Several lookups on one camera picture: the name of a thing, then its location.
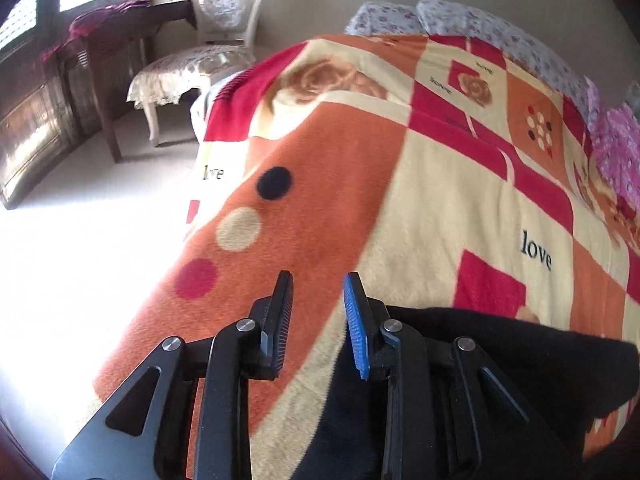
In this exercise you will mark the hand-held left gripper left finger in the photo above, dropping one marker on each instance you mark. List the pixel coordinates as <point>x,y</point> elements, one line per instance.
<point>279,327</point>

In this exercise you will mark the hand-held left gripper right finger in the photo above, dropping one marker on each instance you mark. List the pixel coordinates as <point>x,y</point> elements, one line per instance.
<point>355,322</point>

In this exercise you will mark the black pants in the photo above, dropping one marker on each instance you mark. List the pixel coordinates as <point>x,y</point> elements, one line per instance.
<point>540,365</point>

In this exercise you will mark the orange red printed blanket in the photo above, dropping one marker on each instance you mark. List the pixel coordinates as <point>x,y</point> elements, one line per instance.
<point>400,185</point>

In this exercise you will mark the cream lace seat cover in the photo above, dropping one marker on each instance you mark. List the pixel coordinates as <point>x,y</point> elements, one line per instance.
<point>190,67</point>

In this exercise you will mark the small floral pillow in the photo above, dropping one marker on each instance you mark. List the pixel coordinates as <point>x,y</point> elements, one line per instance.
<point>385,17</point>

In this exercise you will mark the pink patterned cloth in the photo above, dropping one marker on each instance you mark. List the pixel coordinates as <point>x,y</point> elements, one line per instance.
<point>617,145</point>

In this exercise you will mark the brown wooden cabinet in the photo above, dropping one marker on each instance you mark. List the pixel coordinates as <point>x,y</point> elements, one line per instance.
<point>35,125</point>

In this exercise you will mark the long floral pillow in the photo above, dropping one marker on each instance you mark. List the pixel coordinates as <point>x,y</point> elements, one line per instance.
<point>500,35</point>

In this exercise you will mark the white ornate chair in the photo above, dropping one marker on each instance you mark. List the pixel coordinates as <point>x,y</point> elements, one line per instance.
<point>230,5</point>

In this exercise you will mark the dark wooden table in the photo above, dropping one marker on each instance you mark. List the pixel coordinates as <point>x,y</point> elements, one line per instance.
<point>110,35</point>

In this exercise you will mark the red cloth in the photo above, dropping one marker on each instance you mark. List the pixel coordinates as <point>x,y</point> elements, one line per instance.
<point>105,17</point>

